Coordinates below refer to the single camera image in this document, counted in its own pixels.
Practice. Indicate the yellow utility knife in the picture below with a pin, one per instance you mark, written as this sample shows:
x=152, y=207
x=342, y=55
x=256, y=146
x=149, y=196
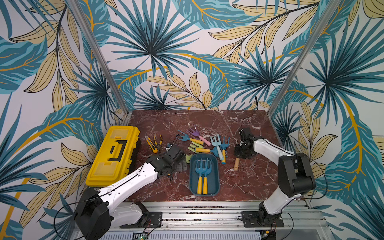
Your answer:
x=151, y=145

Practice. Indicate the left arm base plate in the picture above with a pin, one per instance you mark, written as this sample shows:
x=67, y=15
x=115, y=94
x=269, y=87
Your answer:
x=144, y=220

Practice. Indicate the teal rake wooden handle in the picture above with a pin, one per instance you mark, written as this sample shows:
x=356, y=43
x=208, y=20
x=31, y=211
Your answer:
x=236, y=165

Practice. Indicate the purple rake pink handle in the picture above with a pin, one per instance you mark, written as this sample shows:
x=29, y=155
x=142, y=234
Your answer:
x=196, y=133

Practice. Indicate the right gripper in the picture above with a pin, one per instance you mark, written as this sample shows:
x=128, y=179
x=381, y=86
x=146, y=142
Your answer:
x=240, y=150

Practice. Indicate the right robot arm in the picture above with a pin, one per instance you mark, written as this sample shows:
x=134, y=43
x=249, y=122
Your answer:
x=295, y=176

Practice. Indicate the teal storage tray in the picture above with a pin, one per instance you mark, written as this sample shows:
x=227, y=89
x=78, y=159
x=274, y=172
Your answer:
x=213, y=177

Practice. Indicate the yellow toolbox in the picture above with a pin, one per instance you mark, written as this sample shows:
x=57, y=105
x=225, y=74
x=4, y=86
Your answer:
x=116, y=157

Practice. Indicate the teal claw rake yellow handle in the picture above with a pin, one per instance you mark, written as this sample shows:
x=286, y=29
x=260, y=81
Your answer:
x=224, y=145

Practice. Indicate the yellow handled pliers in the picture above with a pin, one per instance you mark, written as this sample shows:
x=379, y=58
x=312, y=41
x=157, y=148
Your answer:
x=158, y=142

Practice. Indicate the left metal corner post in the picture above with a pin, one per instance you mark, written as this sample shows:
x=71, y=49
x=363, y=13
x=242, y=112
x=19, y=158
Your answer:
x=94, y=46

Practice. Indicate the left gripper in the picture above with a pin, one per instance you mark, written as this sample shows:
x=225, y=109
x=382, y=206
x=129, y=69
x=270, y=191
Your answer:
x=180, y=166

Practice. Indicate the light blue fork rake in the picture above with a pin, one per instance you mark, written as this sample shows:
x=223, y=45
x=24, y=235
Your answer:
x=216, y=142

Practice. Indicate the right metal corner post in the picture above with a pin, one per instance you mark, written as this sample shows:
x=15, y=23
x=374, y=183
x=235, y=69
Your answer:
x=319, y=28

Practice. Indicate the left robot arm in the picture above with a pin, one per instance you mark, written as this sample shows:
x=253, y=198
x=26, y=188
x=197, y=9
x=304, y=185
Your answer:
x=97, y=210

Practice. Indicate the aluminium rail frame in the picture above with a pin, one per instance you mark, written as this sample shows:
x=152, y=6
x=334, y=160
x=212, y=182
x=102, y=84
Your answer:
x=224, y=220

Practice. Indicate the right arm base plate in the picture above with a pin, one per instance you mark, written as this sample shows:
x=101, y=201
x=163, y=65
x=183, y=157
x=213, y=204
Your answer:
x=257, y=219

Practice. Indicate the green rake wooden handle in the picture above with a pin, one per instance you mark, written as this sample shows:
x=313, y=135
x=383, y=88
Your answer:
x=188, y=158

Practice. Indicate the metal corner post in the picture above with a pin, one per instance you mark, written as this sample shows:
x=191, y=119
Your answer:
x=319, y=28
x=94, y=46

